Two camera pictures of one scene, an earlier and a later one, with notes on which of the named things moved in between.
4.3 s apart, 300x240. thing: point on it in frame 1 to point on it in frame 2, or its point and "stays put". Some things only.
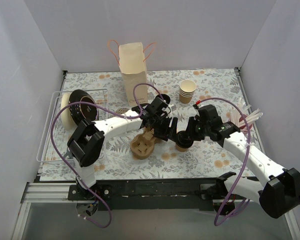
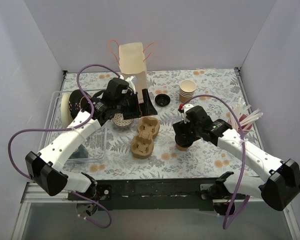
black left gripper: x=166 y=128 to x=139 y=104
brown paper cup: x=181 y=149 stays put
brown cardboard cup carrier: x=142 y=145 stays put
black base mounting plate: x=147 y=194 stays put
